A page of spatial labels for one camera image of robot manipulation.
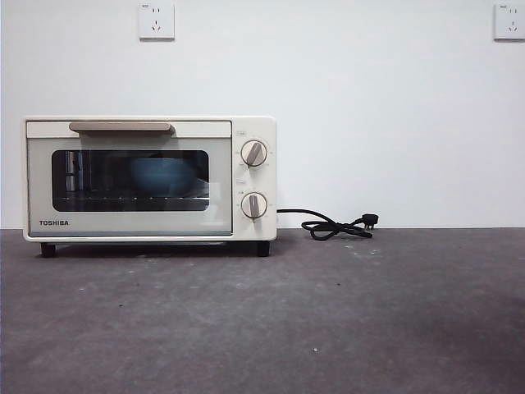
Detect wire oven rack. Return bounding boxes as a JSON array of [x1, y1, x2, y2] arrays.
[[54, 195, 208, 203]]

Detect cream Toshiba toaster oven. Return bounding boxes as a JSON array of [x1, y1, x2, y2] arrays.
[[23, 115, 277, 259]]

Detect white wall socket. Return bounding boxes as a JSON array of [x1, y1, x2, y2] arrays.
[[138, 2, 176, 42], [493, 2, 525, 42]]

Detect black power cable with plug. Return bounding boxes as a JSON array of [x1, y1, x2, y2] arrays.
[[276, 208, 381, 241]]

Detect glass oven door with handle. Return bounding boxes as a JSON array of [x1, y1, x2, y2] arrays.
[[25, 119, 234, 238]]

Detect cream oven knob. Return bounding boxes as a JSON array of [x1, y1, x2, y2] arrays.
[[240, 191, 269, 224], [240, 140, 269, 169]]

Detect blue bowl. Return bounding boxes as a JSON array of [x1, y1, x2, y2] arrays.
[[129, 157, 198, 196]]

